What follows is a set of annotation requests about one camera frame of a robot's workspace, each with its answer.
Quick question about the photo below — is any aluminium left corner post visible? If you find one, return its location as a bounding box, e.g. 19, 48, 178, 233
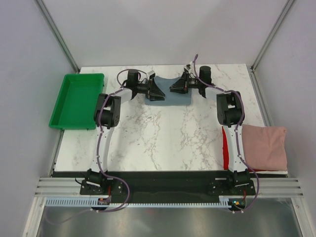
34, 0, 80, 74

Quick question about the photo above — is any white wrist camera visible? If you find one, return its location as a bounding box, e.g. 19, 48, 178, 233
146, 70, 156, 80
184, 61, 194, 73

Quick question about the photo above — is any light blue cable duct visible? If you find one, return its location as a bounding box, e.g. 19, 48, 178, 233
45, 197, 232, 208

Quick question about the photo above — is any aluminium front frame rail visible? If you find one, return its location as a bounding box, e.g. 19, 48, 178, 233
35, 177, 304, 198

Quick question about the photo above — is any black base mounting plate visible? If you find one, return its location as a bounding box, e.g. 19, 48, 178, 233
80, 170, 256, 204

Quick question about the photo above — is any aluminium corner post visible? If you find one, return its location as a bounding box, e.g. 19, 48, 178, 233
249, 0, 297, 72
34, 0, 80, 74

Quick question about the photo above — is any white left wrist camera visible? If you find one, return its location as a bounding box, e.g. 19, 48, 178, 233
146, 70, 156, 80

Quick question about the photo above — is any pink folded t shirt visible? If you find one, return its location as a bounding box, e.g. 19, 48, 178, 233
242, 125, 287, 171

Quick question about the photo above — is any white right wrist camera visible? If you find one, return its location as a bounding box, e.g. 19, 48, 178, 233
184, 61, 194, 73

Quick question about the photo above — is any red folded t shirt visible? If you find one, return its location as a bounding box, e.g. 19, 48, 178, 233
222, 125, 262, 172

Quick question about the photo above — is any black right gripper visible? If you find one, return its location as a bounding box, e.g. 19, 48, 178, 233
170, 72, 202, 94

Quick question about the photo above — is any aluminium right corner post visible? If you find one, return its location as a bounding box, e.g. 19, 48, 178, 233
249, 0, 297, 72

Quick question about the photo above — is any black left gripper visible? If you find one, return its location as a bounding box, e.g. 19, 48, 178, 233
136, 79, 165, 102

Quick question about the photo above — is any green plastic bin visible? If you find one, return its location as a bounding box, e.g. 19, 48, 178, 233
49, 73, 105, 130

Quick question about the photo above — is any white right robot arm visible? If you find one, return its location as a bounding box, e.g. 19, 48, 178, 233
169, 64, 251, 195

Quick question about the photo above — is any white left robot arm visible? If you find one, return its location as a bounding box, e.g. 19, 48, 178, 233
80, 69, 165, 195

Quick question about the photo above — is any blue grey t shirt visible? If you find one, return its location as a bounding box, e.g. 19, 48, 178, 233
145, 76, 192, 106

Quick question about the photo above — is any white folded t shirt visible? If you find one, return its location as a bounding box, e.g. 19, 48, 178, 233
254, 169, 288, 175

